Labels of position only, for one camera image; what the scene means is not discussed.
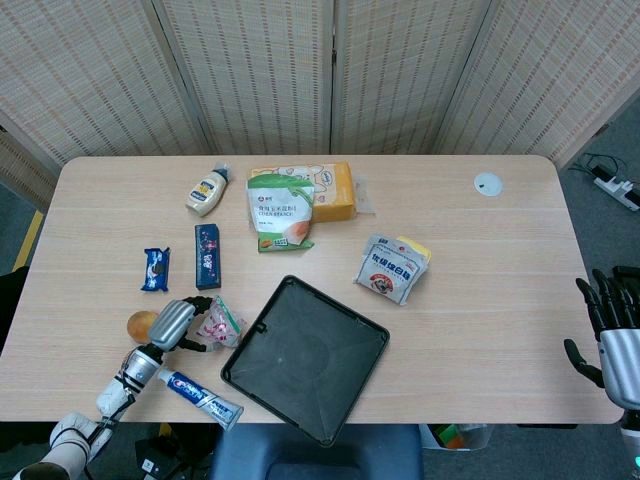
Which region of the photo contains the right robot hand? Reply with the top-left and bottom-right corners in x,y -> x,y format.
563,268 -> 640,410

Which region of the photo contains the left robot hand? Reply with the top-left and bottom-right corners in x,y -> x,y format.
147,295 -> 217,354

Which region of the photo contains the pink snack packet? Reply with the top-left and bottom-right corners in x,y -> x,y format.
195,295 -> 248,350

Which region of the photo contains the black square plastic tray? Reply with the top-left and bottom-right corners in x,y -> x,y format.
220,274 -> 391,448

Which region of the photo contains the green white corn starch bag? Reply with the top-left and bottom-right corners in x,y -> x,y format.
244,173 -> 316,255

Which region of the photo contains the orange yellow snack bag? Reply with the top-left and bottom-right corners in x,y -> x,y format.
249,160 -> 377,224

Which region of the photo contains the white sugar packet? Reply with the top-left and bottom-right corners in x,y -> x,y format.
352,233 -> 429,306

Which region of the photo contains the orange jelly cup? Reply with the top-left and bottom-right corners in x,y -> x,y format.
126,309 -> 161,345

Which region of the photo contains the blue cookie packet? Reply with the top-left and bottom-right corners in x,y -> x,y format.
139,246 -> 172,294

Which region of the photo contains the Crest toothpaste tube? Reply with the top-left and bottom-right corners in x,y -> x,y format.
158,367 -> 245,432

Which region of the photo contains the dark blue rectangular box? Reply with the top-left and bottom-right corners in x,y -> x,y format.
194,223 -> 224,292

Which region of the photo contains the black device with white label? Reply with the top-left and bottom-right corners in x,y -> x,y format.
133,437 -> 184,476

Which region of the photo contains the mayonnaise squeeze bottle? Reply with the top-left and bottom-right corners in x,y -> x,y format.
184,162 -> 234,218

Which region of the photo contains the black bulky object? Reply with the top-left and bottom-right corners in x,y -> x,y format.
0,267 -> 31,351

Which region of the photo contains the white power strip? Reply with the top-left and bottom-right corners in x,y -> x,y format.
593,167 -> 640,211

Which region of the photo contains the clear bin with coloured items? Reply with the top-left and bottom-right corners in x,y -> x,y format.
418,423 -> 495,452

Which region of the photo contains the blue padded seat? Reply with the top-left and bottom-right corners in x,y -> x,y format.
209,424 -> 425,480

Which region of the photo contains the woven folding screen panel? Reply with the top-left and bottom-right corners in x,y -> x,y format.
0,112 -> 66,211
330,0 -> 501,155
152,0 -> 341,156
0,0 -> 216,166
433,0 -> 640,169

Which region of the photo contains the yellow flat packet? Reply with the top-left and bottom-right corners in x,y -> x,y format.
397,236 -> 433,266

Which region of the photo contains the black power cable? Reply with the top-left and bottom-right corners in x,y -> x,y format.
569,153 -> 621,176

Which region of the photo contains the round grey cable grommet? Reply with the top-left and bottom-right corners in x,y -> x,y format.
473,171 -> 504,197

